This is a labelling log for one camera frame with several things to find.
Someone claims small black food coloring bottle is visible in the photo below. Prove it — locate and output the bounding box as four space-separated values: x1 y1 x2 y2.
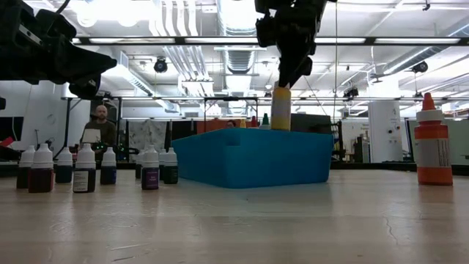
72 143 97 194

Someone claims black overhead LED light bar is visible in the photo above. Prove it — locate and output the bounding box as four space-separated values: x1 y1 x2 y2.
71 35 469 47

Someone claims black metal rack frame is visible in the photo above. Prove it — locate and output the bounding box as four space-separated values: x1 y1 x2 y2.
60 95 259 162

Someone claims black computer monitor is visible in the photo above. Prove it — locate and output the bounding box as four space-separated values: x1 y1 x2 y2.
291 113 341 133

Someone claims small brown food coloring bottle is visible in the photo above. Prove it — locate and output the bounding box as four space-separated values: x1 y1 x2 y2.
15 144 37 190

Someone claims small navy food coloring bottle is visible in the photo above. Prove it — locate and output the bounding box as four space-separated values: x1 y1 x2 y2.
54 147 74 184

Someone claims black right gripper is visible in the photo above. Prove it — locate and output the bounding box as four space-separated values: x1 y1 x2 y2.
276 12 318 89

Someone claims black aluminium table frame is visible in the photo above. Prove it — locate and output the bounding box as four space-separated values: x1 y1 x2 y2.
0 161 469 177

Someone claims small purple food coloring bottle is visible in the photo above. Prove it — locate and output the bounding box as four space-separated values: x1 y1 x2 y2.
141 144 160 191

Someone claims small blue food coloring bottle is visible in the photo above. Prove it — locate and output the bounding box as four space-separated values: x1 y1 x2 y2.
100 147 118 186

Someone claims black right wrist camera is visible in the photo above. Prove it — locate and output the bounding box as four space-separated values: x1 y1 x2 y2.
255 16 278 48

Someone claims silver ventilation duct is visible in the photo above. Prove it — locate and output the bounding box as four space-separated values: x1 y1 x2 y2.
215 0 268 74

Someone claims orange room partition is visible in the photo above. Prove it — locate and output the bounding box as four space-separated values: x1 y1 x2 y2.
196 118 259 135

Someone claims blue plastic bin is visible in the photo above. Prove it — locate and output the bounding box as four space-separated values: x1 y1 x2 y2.
171 127 334 190

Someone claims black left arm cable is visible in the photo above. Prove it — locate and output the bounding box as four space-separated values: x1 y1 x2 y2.
56 0 73 16

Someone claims large orange food coloring bottle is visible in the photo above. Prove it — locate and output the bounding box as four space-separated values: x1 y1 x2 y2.
414 92 454 187

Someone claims large yellow food coloring bottle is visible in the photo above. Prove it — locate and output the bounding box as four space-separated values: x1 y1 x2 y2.
270 86 292 132

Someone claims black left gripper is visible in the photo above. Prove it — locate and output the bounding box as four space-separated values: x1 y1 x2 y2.
0 0 118 100

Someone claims thin hanging cable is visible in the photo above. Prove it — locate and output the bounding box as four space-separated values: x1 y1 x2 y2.
332 0 339 124

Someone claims white laptop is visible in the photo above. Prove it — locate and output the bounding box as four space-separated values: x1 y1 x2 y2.
81 128 102 144

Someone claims small red food coloring bottle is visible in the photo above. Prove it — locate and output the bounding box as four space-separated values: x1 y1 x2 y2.
28 143 55 194

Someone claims grey patterned panel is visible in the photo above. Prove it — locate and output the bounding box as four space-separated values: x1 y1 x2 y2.
128 120 168 151

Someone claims black screen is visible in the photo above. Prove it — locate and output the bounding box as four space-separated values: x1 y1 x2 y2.
0 116 25 142

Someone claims small olive green coloring bottle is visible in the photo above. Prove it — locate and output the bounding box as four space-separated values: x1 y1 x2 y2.
163 147 180 185

